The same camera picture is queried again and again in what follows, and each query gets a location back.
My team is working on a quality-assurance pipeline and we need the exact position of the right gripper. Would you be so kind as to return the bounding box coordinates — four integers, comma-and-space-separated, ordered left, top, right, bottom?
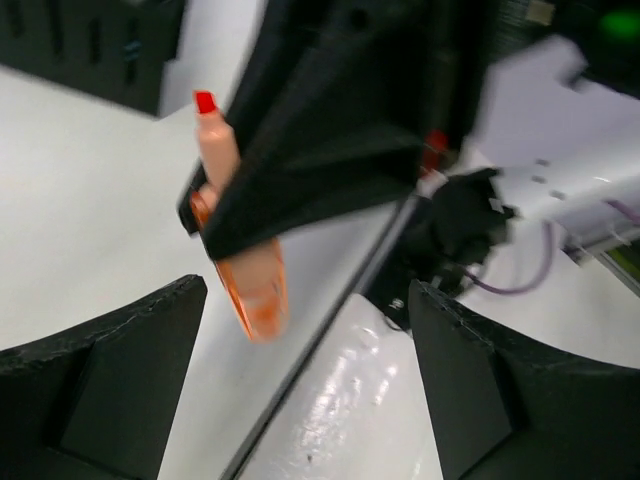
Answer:
177, 1, 502, 260

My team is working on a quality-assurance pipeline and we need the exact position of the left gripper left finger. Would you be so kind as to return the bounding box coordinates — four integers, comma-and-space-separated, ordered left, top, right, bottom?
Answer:
1, 275, 207, 479

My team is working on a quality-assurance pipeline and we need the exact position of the orange translucent highlighter pen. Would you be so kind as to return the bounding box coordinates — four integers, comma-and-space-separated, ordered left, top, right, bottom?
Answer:
189, 90, 289, 343

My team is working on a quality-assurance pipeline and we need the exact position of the black organizer container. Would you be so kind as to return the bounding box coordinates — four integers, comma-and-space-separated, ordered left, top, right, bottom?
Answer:
1, 0, 188, 116

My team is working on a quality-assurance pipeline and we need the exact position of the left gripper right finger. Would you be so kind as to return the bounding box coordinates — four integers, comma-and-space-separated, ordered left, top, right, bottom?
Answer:
408, 281, 639, 479

